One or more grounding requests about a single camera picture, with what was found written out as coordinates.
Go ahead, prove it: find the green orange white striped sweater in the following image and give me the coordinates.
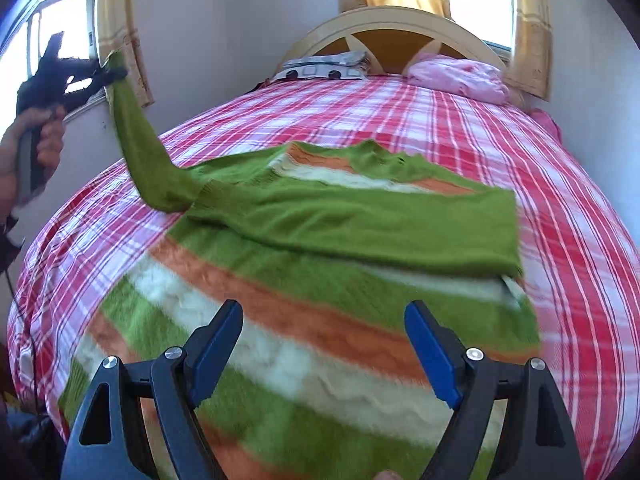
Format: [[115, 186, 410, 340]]
[[58, 81, 539, 479]]

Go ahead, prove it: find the dark left sleeve forearm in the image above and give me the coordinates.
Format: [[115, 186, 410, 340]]
[[0, 171, 17, 224]]

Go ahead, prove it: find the person's left hand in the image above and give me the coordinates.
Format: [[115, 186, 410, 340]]
[[0, 105, 68, 212]]

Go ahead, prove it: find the yellow left curtain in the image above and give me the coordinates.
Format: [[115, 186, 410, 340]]
[[94, 0, 154, 107]]

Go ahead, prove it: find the left window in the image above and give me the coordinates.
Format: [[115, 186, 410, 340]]
[[1, 0, 98, 128]]

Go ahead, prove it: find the red white plaid bedsheet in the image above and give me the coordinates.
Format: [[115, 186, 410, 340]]
[[8, 77, 639, 479]]

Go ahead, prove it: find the grey patterned pillow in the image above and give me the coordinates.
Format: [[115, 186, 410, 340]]
[[270, 51, 370, 82]]

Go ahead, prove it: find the cream wooden headboard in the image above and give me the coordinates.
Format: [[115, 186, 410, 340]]
[[283, 6, 506, 75]]

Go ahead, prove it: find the pink pillow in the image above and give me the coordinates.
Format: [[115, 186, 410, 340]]
[[402, 53, 510, 105]]

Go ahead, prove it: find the yellow right curtain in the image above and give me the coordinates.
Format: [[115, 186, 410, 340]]
[[506, 0, 552, 101]]

